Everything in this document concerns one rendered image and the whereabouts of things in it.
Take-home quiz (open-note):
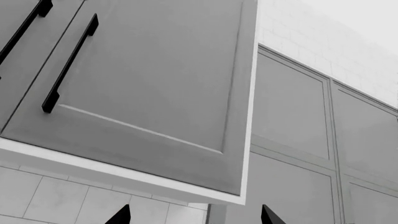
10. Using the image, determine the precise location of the white wall cabinet carcass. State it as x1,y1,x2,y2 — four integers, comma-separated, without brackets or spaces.
0,0,259,206

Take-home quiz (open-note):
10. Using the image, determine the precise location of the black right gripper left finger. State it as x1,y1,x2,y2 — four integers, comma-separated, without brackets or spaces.
104,203,131,224

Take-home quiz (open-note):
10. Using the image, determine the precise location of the black bar cabinet handle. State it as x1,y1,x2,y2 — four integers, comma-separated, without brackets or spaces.
0,0,54,82
41,13,100,114

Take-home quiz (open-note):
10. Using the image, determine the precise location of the grey wall cabinet door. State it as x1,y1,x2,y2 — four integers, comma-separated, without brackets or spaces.
1,0,259,197
0,0,85,131

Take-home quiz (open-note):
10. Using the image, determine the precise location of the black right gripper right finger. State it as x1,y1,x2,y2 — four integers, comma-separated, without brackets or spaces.
261,203,287,224

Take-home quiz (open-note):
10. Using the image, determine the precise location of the grey tall panelled cabinet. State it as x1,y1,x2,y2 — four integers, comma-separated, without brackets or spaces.
207,42,398,224

